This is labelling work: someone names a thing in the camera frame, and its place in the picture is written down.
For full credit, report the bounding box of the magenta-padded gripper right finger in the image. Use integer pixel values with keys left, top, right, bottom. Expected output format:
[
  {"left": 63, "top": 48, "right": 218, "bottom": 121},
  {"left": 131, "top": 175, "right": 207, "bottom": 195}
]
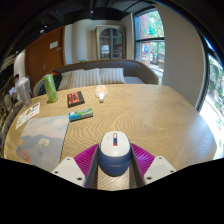
[{"left": 129, "top": 142, "right": 177, "bottom": 187}]

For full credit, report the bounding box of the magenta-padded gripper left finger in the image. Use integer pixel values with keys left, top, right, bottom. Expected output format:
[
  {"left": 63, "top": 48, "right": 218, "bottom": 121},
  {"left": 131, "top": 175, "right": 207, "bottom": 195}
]
[{"left": 50, "top": 143, "right": 101, "bottom": 188}]

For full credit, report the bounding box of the blue and white computer mouse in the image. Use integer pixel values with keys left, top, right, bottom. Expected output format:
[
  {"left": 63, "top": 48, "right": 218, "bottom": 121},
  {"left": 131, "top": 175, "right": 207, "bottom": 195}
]
[{"left": 98, "top": 130, "right": 132, "bottom": 177}]

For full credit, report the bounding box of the landscape print mouse pad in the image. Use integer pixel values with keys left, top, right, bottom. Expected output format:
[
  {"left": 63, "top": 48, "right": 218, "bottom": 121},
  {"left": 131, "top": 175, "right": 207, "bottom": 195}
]
[{"left": 15, "top": 115, "right": 70, "bottom": 173}]

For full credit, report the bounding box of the small teal pack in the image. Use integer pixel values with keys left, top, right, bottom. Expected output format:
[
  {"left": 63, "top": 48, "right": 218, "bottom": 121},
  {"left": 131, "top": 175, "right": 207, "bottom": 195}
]
[{"left": 68, "top": 107, "right": 94, "bottom": 122}]

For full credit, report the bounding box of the white sticker sheet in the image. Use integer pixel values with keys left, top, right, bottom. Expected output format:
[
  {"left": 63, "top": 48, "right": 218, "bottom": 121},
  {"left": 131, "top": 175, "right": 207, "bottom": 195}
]
[{"left": 15, "top": 101, "right": 41, "bottom": 130}]

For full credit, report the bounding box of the black box with red print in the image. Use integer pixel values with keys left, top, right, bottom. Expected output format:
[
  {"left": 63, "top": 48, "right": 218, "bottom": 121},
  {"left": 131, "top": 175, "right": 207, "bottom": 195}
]
[{"left": 66, "top": 90, "right": 86, "bottom": 108}]

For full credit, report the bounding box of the green drink can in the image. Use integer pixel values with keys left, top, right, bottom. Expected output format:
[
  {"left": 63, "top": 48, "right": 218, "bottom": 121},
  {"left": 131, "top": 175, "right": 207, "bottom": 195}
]
[{"left": 42, "top": 73, "right": 59, "bottom": 103}]

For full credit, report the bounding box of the white and orange tube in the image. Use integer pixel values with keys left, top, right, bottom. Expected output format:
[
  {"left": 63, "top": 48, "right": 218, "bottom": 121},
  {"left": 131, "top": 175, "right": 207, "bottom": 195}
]
[{"left": 94, "top": 84, "right": 108, "bottom": 103}]

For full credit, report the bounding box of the striped cushion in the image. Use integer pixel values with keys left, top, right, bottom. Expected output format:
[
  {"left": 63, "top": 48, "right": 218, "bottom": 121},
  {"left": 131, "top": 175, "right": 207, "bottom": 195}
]
[
  {"left": 71, "top": 68, "right": 102, "bottom": 88},
  {"left": 58, "top": 68, "right": 84, "bottom": 91},
  {"left": 99, "top": 67, "right": 127, "bottom": 85}
]

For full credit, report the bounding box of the clear plastic cup with lid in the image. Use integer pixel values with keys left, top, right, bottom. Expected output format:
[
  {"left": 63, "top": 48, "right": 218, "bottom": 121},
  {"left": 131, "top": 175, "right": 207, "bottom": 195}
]
[{"left": 16, "top": 77, "right": 33, "bottom": 107}]

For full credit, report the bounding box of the black backpack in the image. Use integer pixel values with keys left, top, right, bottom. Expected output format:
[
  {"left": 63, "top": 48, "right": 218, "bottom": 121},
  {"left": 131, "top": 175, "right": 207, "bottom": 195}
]
[{"left": 49, "top": 70, "right": 63, "bottom": 92}]

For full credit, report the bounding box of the person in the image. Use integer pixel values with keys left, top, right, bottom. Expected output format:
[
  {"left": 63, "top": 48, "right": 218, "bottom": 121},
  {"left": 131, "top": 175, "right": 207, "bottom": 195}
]
[{"left": 9, "top": 73, "right": 21, "bottom": 101}]

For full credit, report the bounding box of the brown curved sofa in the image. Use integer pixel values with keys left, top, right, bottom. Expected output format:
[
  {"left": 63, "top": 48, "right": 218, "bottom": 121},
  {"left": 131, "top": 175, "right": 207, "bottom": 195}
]
[{"left": 32, "top": 59, "right": 159, "bottom": 98}]

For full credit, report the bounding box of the brown wooden door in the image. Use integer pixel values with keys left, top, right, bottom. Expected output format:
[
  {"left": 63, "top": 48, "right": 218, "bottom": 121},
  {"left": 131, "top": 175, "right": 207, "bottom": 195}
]
[{"left": 24, "top": 26, "right": 66, "bottom": 89}]

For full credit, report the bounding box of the dark-framed window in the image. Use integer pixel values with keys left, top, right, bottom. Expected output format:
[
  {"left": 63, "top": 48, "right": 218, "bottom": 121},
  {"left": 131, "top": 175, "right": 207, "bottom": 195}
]
[{"left": 133, "top": 9, "right": 166, "bottom": 85}]

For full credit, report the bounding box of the white sign on door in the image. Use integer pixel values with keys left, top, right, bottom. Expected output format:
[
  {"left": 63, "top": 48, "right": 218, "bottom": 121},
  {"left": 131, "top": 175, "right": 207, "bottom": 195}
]
[{"left": 49, "top": 40, "right": 60, "bottom": 50}]

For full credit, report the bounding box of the arched glass-door cabinet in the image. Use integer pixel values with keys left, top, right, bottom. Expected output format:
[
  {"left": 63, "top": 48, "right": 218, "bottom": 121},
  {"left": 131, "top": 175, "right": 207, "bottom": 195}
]
[{"left": 94, "top": 24, "right": 127, "bottom": 61}]

